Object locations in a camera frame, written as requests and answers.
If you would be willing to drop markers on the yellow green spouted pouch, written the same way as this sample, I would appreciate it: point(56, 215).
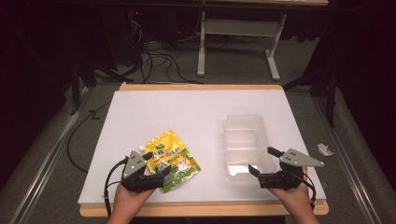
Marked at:
point(172, 160)

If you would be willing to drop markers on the white metal desk frame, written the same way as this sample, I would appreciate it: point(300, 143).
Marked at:
point(236, 28)

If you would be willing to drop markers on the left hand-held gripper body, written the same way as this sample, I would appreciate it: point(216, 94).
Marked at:
point(134, 165)

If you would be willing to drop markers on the clear plastic container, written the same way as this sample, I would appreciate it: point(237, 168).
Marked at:
point(247, 146)

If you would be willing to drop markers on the person's right hand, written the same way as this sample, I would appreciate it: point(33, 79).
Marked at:
point(295, 199)

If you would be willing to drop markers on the black stand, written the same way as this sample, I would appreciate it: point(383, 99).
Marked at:
point(77, 84)
point(330, 90)

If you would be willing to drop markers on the white table mat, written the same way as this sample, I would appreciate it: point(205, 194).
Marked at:
point(199, 118)

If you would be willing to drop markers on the metal floor rail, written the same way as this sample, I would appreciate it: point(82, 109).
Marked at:
point(46, 158)
point(348, 152)

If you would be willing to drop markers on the dark computer tower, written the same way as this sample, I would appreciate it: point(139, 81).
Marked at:
point(135, 31)

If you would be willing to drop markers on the person's left hand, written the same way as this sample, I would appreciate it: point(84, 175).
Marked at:
point(129, 202)

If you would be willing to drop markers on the crumpled white paper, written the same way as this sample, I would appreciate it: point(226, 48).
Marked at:
point(325, 150)

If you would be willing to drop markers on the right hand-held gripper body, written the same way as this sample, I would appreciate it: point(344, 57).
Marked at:
point(289, 174)

